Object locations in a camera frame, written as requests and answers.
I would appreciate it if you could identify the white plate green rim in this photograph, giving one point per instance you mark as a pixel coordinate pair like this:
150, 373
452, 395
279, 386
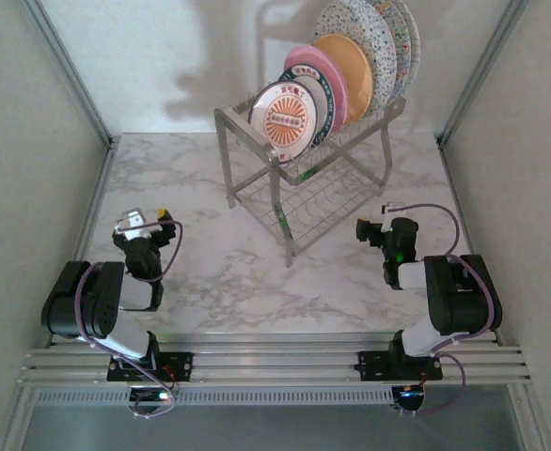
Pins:
326, 105

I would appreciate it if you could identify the pink plate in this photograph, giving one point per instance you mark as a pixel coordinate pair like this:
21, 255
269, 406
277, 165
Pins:
322, 66

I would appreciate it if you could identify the multicolour confetti speckled plate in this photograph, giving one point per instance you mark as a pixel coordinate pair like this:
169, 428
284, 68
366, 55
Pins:
400, 37

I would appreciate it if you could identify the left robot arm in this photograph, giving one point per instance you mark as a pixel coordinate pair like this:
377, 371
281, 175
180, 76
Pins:
92, 300

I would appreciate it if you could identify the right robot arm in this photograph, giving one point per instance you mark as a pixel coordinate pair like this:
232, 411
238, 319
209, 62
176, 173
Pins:
463, 296

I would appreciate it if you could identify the white plate orange sunburst print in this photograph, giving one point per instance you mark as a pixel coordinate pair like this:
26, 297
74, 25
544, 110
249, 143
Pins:
282, 122

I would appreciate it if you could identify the controller board with green light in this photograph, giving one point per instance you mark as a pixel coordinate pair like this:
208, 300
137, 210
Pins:
409, 399
155, 399

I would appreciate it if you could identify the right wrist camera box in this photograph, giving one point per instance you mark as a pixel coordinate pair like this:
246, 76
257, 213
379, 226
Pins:
388, 221

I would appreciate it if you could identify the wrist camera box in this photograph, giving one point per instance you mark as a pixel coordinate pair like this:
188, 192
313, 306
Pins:
134, 221
388, 221

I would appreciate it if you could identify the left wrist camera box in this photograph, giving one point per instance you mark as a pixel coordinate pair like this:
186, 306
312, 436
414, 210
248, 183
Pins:
134, 221

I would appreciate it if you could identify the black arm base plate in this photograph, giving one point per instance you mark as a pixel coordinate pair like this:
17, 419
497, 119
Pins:
374, 366
181, 366

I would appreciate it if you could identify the aluminium mounting rail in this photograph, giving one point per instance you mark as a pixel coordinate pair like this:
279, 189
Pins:
275, 362

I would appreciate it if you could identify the aluminium frame post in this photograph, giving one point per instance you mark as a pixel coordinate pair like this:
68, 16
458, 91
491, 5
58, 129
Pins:
68, 70
482, 70

